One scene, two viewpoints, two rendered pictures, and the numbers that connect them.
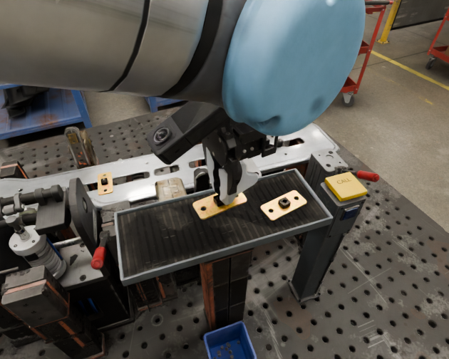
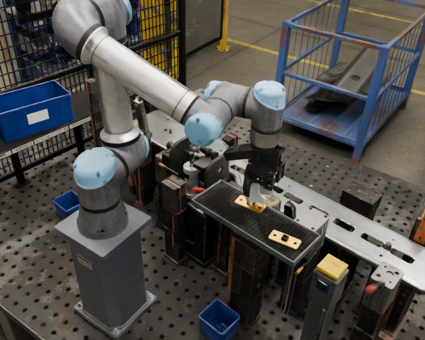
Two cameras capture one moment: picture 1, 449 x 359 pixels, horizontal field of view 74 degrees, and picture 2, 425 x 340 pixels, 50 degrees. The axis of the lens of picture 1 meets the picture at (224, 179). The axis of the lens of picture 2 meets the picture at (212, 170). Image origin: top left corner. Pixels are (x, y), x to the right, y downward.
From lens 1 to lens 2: 0.95 m
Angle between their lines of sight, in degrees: 45
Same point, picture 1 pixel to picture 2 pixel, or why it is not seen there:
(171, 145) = (228, 152)
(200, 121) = (241, 150)
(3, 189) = (215, 145)
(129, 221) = (221, 187)
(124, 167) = not seen: hidden behind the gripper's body
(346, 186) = (329, 265)
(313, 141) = (419, 269)
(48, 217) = (202, 162)
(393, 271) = not seen: outside the picture
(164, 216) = (234, 197)
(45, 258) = (191, 183)
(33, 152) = not seen: hidden behind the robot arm
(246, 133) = (255, 168)
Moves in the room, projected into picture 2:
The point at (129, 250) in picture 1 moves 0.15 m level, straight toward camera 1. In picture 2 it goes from (207, 195) to (179, 223)
